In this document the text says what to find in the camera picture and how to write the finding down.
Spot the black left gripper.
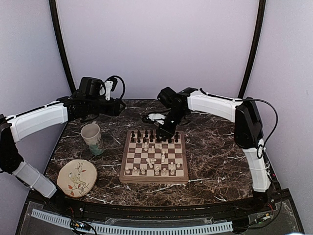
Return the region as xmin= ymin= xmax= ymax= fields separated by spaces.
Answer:
xmin=86 ymin=97 xmax=125 ymax=116

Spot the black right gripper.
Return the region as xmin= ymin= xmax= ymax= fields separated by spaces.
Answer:
xmin=157 ymin=108 xmax=187 ymax=141

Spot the white chess queen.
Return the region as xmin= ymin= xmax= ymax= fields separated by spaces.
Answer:
xmin=161 ymin=151 xmax=167 ymax=164

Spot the wooden chess board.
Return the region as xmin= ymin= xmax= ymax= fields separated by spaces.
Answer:
xmin=119 ymin=130 xmax=189 ymax=184

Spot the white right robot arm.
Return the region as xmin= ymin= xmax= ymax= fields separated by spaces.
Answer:
xmin=156 ymin=87 xmax=271 ymax=193

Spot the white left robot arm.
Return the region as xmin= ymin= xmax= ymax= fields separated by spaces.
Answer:
xmin=0 ymin=75 xmax=126 ymax=213

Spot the black chess rook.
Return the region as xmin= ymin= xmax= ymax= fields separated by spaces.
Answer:
xmin=131 ymin=131 xmax=135 ymax=142
xmin=175 ymin=132 xmax=179 ymax=142

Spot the floral ceramic mug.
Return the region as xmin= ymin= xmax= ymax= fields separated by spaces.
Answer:
xmin=80 ymin=121 xmax=104 ymax=155

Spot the bird painted ceramic plate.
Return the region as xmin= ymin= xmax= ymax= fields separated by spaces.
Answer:
xmin=57 ymin=160 xmax=98 ymax=198

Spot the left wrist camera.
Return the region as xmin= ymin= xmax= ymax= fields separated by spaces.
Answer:
xmin=104 ymin=77 xmax=117 ymax=101

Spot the black front rail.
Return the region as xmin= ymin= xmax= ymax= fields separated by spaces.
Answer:
xmin=84 ymin=202 xmax=248 ymax=218

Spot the left black frame post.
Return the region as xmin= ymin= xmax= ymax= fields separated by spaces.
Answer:
xmin=48 ymin=0 xmax=76 ymax=93

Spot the black frame post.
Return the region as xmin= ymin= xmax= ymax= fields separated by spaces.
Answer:
xmin=48 ymin=0 xmax=76 ymax=93
xmin=238 ymin=0 xmax=266 ymax=98

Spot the grey slotted cable duct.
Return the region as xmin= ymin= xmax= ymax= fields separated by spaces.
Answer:
xmin=31 ymin=209 xmax=233 ymax=235

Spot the right black frame post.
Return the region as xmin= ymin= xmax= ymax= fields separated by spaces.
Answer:
xmin=238 ymin=0 xmax=266 ymax=98

